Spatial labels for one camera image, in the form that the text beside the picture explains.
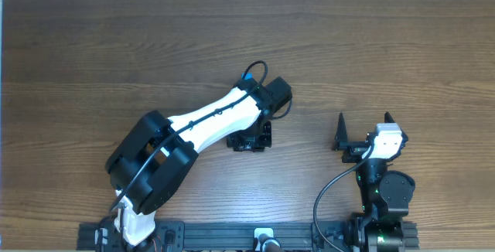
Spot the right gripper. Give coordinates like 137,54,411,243
332,111,396,164

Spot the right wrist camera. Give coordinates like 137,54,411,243
366,123,404,161

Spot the mounting rail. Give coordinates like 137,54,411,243
77,220,421,252

